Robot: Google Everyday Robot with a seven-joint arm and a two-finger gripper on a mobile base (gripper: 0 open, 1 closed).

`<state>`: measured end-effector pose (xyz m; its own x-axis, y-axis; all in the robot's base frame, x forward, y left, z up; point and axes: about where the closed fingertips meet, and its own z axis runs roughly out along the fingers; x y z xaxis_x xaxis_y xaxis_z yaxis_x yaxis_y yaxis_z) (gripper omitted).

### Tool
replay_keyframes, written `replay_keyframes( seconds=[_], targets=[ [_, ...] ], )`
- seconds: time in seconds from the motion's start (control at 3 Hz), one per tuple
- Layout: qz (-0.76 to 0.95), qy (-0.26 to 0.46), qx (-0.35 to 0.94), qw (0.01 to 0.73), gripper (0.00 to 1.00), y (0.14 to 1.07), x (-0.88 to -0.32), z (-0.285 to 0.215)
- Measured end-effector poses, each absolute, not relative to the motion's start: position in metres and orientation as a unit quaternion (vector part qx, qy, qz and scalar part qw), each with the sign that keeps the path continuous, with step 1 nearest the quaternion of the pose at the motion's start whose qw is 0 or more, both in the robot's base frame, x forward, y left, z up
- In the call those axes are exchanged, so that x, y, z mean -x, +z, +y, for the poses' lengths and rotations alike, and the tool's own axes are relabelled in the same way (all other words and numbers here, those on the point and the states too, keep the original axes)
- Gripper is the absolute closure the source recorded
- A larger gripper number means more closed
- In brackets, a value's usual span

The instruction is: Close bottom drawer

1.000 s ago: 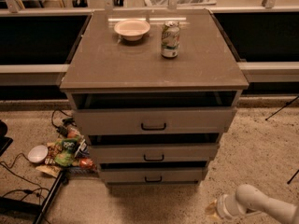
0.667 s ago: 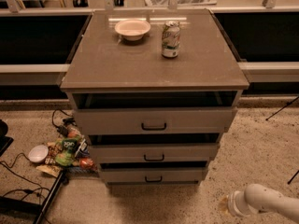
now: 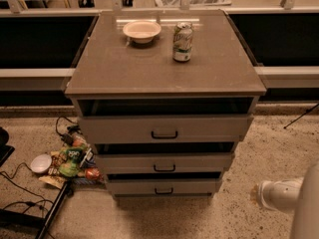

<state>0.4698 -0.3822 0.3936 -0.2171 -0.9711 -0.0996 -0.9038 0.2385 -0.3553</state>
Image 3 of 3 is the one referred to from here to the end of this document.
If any grey drawer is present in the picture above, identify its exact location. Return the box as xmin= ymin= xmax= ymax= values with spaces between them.
xmin=107 ymin=172 xmax=222 ymax=197
xmin=95 ymin=152 xmax=233 ymax=174
xmin=79 ymin=115 xmax=253 ymax=144

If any white bowl on cabinet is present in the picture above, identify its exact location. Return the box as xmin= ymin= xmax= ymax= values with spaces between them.
xmin=123 ymin=21 xmax=161 ymax=44

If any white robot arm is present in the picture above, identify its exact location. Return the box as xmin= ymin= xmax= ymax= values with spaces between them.
xmin=250 ymin=160 xmax=319 ymax=239

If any black power adapter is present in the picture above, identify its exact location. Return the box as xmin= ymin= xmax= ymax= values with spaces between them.
xmin=61 ymin=133 xmax=74 ymax=146

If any yellow snack packet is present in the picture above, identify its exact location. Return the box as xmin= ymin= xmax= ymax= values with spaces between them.
xmin=39 ymin=175 xmax=66 ymax=189

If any black floor cable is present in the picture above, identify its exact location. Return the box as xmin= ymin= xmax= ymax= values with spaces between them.
xmin=0 ymin=162 xmax=56 ymax=214

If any grey drawer cabinet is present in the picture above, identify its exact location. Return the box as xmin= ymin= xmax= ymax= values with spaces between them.
xmin=64 ymin=9 xmax=267 ymax=204

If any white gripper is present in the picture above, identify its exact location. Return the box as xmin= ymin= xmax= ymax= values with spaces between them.
xmin=250 ymin=177 xmax=303 ymax=213

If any green white soda can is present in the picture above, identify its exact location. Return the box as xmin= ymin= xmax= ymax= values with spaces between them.
xmin=172 ymin=22 xmax=193 ymax=62

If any black stand base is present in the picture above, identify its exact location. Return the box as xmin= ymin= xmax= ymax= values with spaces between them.
xmin=0 ymin=182 xmax=73 ymax=239

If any red round snack item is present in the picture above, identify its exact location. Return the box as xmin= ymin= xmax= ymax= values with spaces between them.
xmin=85 ymin=167 xmax=101 ymax=180

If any green snack bag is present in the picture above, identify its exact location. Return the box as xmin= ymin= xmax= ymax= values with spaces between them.
xmin=59 ymin=147 xmax=83 ymax=177

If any white bowl on floor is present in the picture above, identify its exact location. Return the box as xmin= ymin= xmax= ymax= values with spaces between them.
xmin=30 ymin=154 xmax=52 ymax=174

